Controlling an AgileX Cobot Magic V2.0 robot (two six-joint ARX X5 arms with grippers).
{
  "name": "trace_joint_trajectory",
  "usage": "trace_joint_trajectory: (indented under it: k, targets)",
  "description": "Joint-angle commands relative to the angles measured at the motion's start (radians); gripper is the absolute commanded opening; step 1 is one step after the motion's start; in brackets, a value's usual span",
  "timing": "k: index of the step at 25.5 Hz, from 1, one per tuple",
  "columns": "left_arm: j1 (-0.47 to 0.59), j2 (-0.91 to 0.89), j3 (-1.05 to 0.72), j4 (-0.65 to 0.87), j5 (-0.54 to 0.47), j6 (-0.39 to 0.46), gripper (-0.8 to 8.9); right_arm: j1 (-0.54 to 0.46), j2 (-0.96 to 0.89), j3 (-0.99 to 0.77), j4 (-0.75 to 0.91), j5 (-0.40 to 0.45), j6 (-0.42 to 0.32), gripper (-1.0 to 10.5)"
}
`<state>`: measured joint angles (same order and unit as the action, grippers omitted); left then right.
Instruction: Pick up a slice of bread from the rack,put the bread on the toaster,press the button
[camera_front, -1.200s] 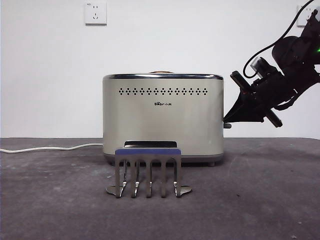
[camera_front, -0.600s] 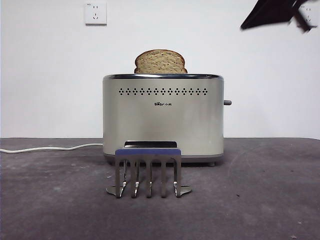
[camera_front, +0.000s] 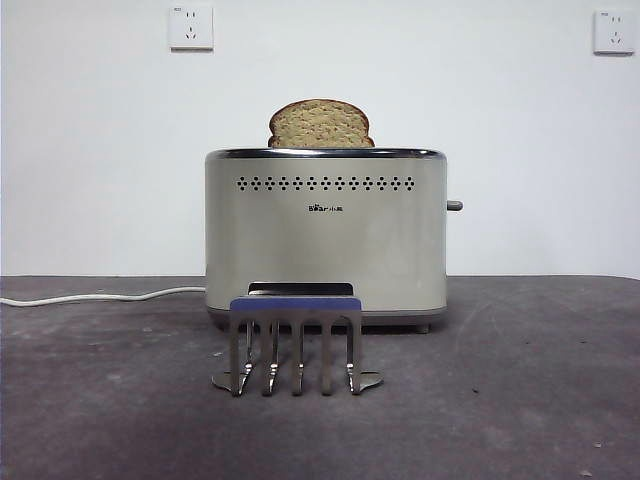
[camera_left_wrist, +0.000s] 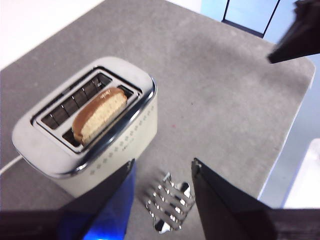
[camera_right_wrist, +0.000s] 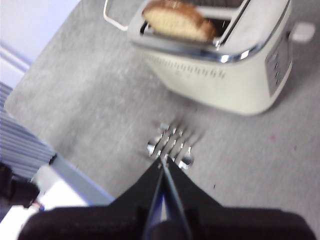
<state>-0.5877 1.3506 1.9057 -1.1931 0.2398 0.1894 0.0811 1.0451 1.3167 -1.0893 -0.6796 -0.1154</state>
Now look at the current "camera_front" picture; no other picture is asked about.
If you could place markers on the brown bread slice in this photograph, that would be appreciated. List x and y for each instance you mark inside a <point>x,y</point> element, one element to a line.
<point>320,125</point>

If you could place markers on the beige metal toaster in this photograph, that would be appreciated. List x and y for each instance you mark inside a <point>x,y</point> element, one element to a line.
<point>325,240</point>

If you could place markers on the steel toast rack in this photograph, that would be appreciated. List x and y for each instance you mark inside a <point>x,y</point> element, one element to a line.
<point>295,310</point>

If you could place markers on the grey toaster lever knob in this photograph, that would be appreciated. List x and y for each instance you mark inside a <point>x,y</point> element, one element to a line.
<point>455,205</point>

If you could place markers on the white wall socket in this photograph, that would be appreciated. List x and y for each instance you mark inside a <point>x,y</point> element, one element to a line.
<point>190,29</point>
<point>616,32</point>

